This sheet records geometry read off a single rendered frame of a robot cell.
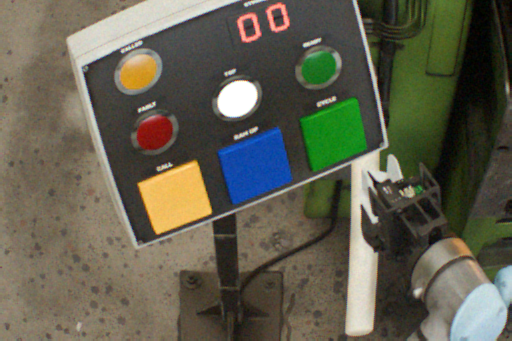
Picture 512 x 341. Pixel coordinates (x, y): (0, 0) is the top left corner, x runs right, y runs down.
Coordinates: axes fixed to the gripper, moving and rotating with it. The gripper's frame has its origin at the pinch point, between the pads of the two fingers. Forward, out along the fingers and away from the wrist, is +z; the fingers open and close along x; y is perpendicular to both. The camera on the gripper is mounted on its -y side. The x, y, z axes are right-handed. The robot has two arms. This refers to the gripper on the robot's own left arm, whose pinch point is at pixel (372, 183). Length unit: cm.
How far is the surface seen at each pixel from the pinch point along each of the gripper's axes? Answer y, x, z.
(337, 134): 0.3, -0.1, 10.5
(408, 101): -32, -27, 53
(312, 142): 0.6, 3.1, 10.5
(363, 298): -37.2, -2.6, 19.3
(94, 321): -76, 38, 80
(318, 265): -79, -11, 76
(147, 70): 17.8, 19.1, 10.8
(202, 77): 13.9, 13.3, 11.2
